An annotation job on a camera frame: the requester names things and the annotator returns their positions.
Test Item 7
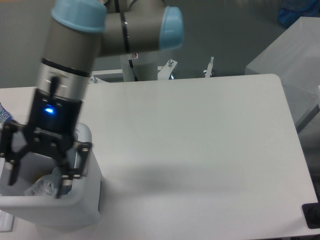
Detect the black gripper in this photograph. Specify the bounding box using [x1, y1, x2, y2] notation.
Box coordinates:
[0, 76, 92, 199]

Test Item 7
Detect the crushed clear plastic bottle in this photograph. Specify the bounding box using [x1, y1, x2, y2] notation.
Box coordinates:
[23, 167, 73, 196]

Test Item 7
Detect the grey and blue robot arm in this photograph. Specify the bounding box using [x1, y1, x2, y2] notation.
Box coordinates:
[0, 0, 184, 198]

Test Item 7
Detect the white trash can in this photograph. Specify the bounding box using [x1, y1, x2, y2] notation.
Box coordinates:
[0, 121, 104, 230]

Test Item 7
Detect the blue white packet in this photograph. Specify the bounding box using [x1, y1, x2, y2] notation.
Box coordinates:
[0, 103, 14, 124]

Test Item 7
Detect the metal clamp bolt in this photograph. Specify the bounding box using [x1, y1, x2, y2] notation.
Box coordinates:
[203, 56, 215, 78]

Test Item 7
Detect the grey covered box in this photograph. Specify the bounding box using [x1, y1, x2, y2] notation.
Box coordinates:
[245, 17, 320, 131]

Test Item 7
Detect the black device at edge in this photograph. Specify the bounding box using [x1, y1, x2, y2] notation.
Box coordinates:
[302, 202, 320, 229]

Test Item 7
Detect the blue plastic bag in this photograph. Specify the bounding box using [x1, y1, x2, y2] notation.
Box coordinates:
[277, 0, 320, 28]

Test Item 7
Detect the white mounting bracket left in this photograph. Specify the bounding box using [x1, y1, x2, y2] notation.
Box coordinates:
[89, 69, 124, 84]

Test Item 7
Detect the white mounting bracket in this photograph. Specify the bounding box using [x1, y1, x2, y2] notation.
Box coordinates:
[89, 69, 124, 84]
[157, 59, 178, 81]

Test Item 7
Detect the black pedestal cable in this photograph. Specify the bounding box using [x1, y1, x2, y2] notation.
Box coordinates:
[128, 58, 139, 82]

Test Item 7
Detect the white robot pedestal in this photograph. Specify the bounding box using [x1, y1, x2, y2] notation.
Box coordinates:
[120, 51, 158, 82]

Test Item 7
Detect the white mounting bracket right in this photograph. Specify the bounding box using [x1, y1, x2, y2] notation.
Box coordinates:
[157, 59, 178, 81]

